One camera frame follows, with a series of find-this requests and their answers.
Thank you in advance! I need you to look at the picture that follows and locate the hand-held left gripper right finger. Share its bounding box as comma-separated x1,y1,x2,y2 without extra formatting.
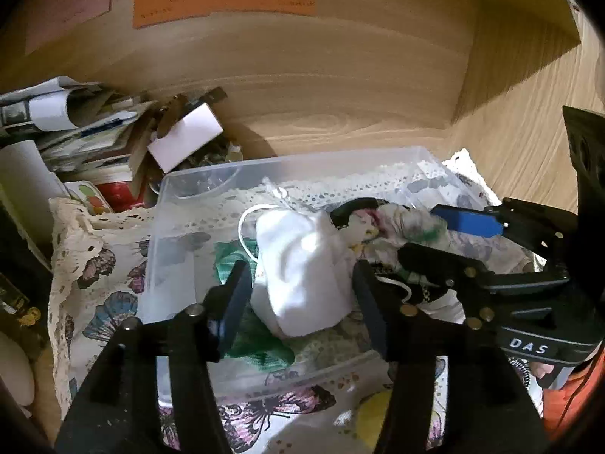
352,259,551,454

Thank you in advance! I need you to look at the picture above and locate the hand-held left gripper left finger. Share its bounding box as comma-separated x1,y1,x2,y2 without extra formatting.
54,260,253,454

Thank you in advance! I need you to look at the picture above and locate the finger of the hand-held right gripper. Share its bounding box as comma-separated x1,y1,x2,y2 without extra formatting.
398,242,509,322
431,203,570,275

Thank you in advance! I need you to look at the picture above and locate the floral patterned cloth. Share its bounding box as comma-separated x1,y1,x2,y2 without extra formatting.
331,197,455,289

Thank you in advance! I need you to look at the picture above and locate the clear plastic storage box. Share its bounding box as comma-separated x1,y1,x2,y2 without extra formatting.
141,146,478,410

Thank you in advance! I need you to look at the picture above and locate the white drawstring cloth pouch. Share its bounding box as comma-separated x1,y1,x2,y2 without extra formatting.
237,204,354,340

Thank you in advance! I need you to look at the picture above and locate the person's right forearm orange sleeve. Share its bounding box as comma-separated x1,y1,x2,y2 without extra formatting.
541,340,605,436

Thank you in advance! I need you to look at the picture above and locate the yellow soft ball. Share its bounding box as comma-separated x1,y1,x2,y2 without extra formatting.
354,390,393,450

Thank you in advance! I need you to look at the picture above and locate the person's right hand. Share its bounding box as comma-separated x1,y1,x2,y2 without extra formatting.
530,361,557,390

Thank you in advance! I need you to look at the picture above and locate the green knitted cloth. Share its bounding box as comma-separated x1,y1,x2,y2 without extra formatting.
213,240,296,373

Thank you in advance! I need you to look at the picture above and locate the butterfly print lace tablecloth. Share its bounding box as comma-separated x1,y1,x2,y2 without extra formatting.
48,149,544,454

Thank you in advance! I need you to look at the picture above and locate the white card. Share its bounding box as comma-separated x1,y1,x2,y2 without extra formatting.
147,103,224,173

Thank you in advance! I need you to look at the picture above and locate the white rounded object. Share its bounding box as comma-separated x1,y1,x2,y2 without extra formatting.
0,331,36,407

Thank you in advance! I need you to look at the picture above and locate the pile of books and papers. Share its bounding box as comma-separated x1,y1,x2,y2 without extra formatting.
0,76,164,209

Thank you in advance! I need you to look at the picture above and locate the white paper roll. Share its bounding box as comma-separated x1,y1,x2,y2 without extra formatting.
0,139,60,247

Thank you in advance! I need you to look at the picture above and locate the pink paper note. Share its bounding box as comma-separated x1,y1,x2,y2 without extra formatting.
23,0,113,56

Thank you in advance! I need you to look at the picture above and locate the braided black white cable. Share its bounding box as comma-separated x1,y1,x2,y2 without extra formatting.
508,357,535,393

